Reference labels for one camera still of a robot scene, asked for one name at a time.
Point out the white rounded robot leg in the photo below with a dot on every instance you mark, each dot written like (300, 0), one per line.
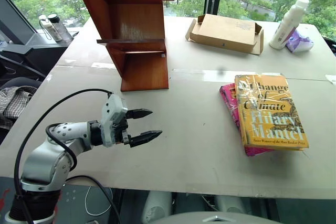
(156, 205)
(232, 204)

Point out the white plastic bottle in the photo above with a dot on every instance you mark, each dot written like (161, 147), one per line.
(284, 27)

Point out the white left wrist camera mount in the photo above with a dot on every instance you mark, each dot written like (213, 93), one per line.
(113, 108)

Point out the open flat cardboard box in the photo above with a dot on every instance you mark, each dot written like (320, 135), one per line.
(225, 31)

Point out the checked shirt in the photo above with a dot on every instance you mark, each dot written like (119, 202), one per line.
(15, 100)

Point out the pink book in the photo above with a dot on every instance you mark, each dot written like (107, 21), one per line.
(229, 96)

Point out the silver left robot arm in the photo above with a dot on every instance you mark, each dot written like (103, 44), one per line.
(42, 161)

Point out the clear black-capped water bottle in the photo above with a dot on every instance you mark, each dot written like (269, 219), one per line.
(60, 31)

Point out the white water bottle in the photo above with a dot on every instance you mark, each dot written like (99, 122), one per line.
(46, 28)

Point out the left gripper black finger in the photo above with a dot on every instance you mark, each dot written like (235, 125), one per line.
(145, 137)
(139, 114)

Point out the red-brown wooden bookshelf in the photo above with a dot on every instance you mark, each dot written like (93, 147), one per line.
(141, 14)

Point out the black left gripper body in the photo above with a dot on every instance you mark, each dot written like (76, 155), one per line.
(123, 134)

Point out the black side cabinet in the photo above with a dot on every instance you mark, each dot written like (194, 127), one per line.
(39, 48)

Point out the white tape piece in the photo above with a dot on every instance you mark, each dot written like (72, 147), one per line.
(331, 78)

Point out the grey robot torso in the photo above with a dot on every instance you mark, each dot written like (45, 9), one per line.
(215, 218)

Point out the purple tissue pack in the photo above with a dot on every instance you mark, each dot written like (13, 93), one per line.
(300, 41)

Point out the black office chair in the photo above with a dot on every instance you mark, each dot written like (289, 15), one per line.
(18, 64)

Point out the yellow hardcover book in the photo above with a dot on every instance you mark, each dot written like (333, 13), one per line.
(273, 113)

